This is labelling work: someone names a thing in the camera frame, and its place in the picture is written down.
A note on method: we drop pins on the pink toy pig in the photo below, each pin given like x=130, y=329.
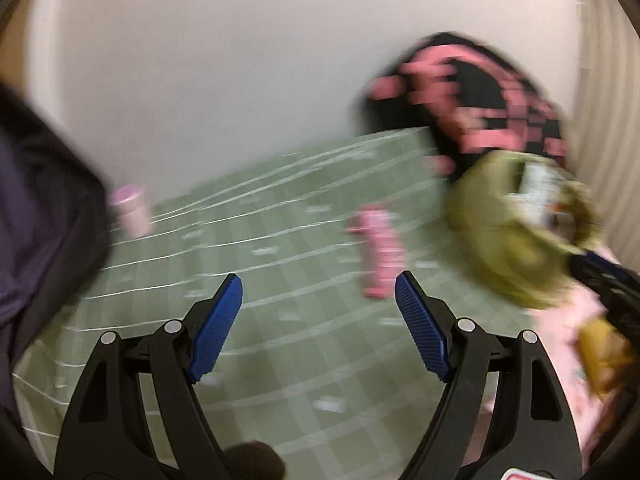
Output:
x=380, y=250

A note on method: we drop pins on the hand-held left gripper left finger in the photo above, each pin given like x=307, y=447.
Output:
x=217, y=325

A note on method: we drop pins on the dark cloth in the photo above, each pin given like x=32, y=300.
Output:
x=45, y=220

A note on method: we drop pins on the pink floral bed sheet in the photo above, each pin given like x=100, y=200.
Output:
x=560, y=345

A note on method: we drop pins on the dark brown round object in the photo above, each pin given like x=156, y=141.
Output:
x=255, y=462

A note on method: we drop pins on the beige pleated curtain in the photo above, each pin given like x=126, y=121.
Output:
x=610, y=110

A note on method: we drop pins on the green checked tablecloth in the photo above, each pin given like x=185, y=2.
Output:
x=300, y=260

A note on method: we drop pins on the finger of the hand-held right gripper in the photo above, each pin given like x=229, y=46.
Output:
x=607, y=280

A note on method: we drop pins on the pink cup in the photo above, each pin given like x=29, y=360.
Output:
x=131, y=212

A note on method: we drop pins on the yellow-green plastic trash bag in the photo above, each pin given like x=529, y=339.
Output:
x=500, y=260

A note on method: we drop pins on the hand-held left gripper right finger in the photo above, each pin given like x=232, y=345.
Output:
x=420, y=325

